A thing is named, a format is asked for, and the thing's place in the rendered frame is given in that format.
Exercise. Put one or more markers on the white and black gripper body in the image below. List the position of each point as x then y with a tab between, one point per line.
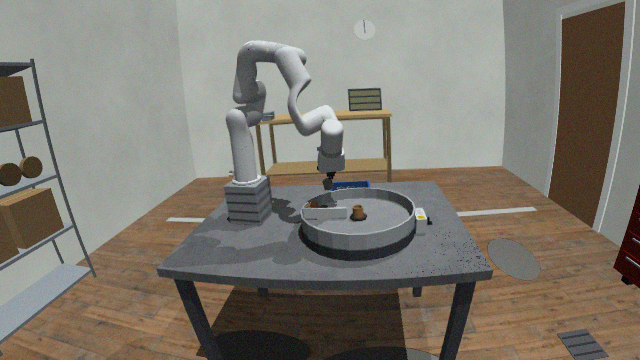
331	164

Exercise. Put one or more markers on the blue crate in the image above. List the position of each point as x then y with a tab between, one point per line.
356	184

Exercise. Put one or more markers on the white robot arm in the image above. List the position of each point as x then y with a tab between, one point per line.
246	91

